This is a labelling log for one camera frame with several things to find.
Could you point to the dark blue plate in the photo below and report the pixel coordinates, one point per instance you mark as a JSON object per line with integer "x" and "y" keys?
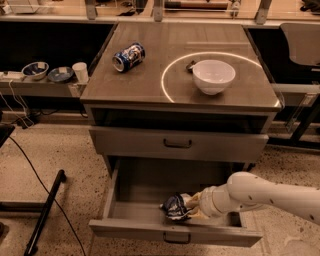
{"x": 60, "y": 74}

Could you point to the blue chip bag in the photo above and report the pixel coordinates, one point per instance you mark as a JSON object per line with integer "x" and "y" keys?
{"x": 175, "y": 207}

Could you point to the open middle drawer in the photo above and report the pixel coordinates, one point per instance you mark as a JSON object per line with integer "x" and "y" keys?
{"x": 140, "y": 185}

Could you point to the blue soda can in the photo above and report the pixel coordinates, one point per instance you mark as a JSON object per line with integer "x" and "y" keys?
{"x": 128, "y": 57}

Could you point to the black metal stand leg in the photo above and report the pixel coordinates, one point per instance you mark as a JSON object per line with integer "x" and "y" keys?
{"x": 31, "y": 247}

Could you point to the white bowl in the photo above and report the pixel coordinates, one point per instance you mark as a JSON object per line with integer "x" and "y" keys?
{"x": 213, "y": 76}

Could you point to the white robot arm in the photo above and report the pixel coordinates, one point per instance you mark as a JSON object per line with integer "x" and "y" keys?
{"x": 244, "y": 191}

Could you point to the blue patterned bowl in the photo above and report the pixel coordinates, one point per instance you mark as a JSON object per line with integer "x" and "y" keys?
{"x": 36, "y": 70}

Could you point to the grey drawer cabinet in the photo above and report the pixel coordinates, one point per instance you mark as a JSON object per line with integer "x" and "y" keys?
{"x": 159, "y": 93}

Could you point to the white paper cup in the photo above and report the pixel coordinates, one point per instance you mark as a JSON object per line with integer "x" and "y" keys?
{"x": 80, "y": 69}

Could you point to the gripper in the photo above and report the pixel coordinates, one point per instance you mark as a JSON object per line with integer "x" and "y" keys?
{"x": 209, "y": 200}

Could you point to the grey side shelf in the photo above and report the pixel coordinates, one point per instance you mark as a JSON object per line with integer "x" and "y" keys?
{"x": 43, "y": 88}

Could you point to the closed top drawer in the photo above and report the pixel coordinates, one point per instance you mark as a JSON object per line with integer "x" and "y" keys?
{"x": 184, "y": 145}

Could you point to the white power strip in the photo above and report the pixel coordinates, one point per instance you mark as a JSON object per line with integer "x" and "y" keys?
{"x": 11, "y": 75}

